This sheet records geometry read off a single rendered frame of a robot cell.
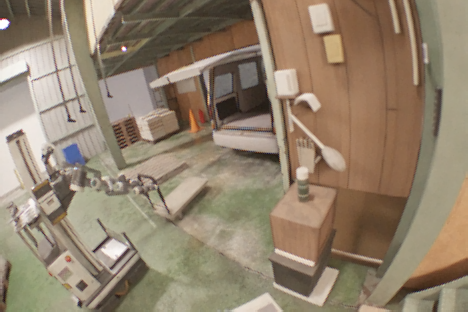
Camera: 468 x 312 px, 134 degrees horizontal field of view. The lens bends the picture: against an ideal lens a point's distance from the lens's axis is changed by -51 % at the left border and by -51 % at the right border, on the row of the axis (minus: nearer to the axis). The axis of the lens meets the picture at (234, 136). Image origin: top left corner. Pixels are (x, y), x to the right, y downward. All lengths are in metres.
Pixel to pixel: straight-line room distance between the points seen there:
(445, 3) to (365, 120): 0.66
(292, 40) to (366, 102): 0.47
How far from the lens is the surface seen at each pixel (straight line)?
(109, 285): 2.08
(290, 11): 1.08
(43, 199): 1.78
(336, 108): 1.04
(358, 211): 1.53
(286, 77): 1.02
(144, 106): 10.69
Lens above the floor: 1.65
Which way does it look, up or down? 19 degrees down
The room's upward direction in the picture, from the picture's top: 13 degrees counter-clockwise
